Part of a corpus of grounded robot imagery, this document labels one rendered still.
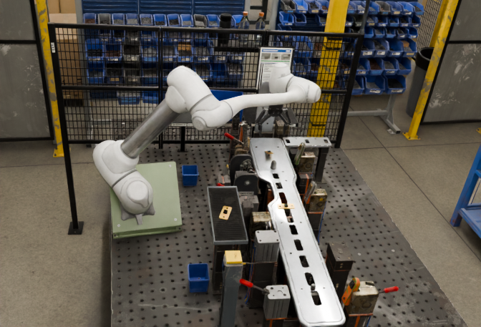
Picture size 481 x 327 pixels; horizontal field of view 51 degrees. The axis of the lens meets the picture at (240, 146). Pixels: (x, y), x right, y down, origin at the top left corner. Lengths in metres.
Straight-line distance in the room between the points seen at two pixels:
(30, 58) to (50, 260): 1.63
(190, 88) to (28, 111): 2.59
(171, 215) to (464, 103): 3.79
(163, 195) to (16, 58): 2.08
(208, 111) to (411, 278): 1.37
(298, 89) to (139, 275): 1.19
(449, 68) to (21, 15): 3.88
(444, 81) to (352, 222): 2.73
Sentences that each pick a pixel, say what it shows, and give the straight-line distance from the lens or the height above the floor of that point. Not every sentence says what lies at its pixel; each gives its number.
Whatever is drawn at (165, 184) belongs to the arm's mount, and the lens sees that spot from 2.77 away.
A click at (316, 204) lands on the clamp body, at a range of 2.59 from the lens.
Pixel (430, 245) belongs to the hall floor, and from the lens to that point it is 4.17.
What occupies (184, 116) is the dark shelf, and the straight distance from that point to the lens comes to 3.14.
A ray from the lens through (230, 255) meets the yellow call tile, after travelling 1.99.
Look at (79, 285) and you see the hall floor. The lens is 3.51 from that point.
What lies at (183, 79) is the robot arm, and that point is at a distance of 2.22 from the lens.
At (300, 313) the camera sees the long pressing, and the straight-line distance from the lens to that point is 2.04.
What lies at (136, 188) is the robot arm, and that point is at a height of 1.06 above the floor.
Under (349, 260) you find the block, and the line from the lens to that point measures 2.27.
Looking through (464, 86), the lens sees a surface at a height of 0.56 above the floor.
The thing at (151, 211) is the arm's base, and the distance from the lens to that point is 2.72.
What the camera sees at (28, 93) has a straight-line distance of 4.51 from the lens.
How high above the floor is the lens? 2.54
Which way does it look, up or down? 32 degrees down
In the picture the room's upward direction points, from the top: 5 degrees clockwise
